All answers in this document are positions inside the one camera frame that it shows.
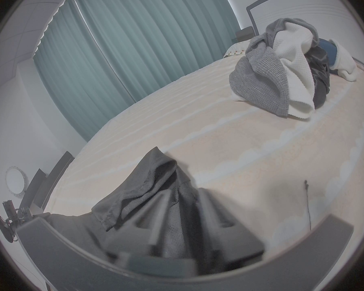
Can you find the bed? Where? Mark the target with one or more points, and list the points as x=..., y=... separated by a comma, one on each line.
x=215, y=138

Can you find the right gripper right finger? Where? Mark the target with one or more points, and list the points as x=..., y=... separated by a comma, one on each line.
x=227, y=244

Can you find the thin dark thread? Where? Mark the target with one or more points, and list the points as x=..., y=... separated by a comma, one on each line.
x=307, y=205

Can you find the white printed pillow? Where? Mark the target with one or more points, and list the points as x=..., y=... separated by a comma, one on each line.
x=236, y=50

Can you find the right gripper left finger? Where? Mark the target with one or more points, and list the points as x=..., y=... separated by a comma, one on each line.
x=145, y=238

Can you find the pile of clothes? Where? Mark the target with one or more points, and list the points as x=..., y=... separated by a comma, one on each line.
x=261, y=77

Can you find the grey bedside table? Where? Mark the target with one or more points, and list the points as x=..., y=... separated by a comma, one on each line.
x=244, y=32

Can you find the black T-shirt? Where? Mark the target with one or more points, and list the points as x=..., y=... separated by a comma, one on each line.
x=139, y=186

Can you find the black chest of drawers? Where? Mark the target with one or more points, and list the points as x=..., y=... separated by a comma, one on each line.
x=60, y=171

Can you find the blue-green curtain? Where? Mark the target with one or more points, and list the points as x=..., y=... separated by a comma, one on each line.
x=157, y=32
x=79, y=80

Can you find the round white framed mirror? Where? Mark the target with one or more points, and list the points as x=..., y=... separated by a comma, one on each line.
x=15, y=180

